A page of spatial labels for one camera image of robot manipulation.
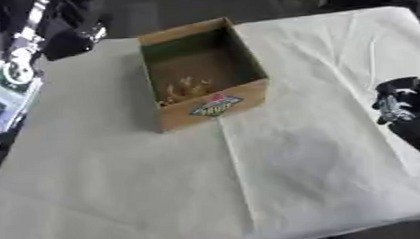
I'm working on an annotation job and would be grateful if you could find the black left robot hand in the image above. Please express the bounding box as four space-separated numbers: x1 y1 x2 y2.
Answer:
0 0 112 64

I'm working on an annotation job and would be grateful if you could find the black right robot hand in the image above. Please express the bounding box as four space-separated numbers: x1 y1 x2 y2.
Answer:
370 76 420 174

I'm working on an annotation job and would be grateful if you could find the tan cardboard box green inside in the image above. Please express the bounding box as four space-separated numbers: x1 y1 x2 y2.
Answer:
135 15 273 134

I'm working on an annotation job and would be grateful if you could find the tan yellow toy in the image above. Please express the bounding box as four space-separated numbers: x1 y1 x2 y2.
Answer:
157 74 216 106

